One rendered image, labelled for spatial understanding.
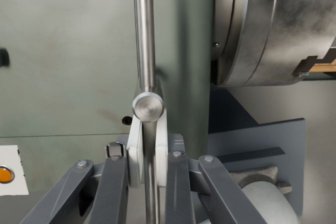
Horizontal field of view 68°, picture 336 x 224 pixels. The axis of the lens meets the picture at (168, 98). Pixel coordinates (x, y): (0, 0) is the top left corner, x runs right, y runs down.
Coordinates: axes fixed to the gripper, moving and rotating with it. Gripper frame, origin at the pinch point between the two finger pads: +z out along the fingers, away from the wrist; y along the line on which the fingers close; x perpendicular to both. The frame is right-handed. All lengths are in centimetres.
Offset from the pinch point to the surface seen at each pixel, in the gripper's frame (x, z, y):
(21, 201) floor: -121, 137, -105
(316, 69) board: -5, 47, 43
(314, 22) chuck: 8.0, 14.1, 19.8
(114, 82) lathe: 1.7, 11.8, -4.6
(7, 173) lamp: -10.2, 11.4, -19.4
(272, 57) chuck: 3.6, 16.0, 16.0
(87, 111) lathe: -2.0, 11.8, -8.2
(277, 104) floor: -49, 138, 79
